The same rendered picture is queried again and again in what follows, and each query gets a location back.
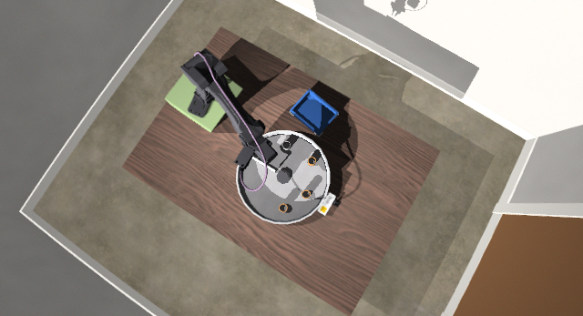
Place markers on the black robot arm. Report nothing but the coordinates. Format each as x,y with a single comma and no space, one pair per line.
239,117

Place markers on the blue open crate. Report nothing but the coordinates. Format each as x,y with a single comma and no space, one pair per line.
313,110

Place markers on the grey round turntable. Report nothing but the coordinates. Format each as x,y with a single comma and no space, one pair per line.
289,174

